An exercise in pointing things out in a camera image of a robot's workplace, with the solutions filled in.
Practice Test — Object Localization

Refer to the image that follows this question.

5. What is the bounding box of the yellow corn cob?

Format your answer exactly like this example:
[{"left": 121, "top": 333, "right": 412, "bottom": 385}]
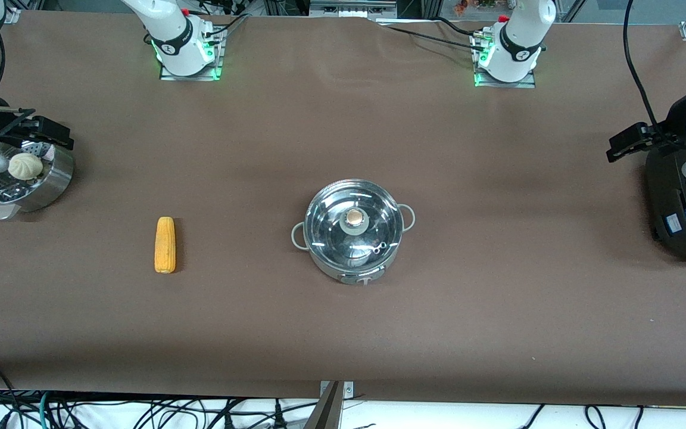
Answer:
[{"left": 154, "top": 216, "right": 177, "bottom": 274}]

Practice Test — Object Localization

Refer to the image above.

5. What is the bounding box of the glass lid with knob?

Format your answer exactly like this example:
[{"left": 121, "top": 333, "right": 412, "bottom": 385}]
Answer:
[{"left": 305, "top": 179, "right": 405, "bottom": 270}]

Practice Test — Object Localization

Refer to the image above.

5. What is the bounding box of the stainless steel steamer pot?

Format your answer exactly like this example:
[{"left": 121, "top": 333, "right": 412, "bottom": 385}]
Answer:
[{"left": 0, "top": 141, "right": 75, "bottom": 220}]

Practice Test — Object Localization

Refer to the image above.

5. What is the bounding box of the white steamed bun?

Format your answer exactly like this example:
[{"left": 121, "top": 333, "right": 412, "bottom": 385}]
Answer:
[{"left": 8, "top": 153, "right": 43, "bottom": 181}]

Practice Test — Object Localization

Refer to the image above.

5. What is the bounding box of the black rice cooker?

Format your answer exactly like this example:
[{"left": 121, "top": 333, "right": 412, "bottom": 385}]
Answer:
[{"left": 645, "top": 148, "right": 686, "bottom": 264}]

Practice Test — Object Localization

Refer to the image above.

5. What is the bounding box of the brown table mat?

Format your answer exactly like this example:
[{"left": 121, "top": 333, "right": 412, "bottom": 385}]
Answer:
[{"left": 0, "top": 11, "right": 686, "bottom": 407}]

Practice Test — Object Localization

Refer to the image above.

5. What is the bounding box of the grey electronics box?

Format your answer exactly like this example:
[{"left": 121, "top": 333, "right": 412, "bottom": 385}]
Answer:
[{"left": 309, "top": 0, "right": 398, "bottom": 20}]

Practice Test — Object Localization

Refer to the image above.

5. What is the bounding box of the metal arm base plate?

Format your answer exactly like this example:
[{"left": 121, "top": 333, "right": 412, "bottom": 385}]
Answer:
[
  {"left": 160, "top": 27, "right": 225, "bottom": 82},
  {"left": 473, "top": 33, "right": 537, "bottom": 89}
]

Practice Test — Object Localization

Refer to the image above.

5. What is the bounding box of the black base cable bundle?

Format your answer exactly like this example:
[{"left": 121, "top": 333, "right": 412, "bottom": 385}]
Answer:
[{"left": 200, "top": 11, "right": 252, "bottom": 38}]

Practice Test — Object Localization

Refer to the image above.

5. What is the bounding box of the grey pot with handles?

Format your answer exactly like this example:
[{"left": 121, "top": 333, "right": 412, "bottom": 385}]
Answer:
[{"left": 291, "top": 179, "right": 416, "bottom": 285}]

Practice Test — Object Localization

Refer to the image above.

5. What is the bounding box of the black floor cable bundle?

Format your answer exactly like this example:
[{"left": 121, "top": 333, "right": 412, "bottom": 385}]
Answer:
[{"left": 51, "top": 394, "right": 320, "bottom": 429}]

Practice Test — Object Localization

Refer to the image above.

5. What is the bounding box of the small metal bracket plate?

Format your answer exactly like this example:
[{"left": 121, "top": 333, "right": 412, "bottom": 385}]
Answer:
[{"left": 319, "top": 381, "right": 355, "bottom": 399}]

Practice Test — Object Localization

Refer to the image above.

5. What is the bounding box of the aluminium camera post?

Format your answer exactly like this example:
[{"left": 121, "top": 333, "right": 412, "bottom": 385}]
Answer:
[{"left": 304, "top": 381, "right": 344, "bottom": 429}]

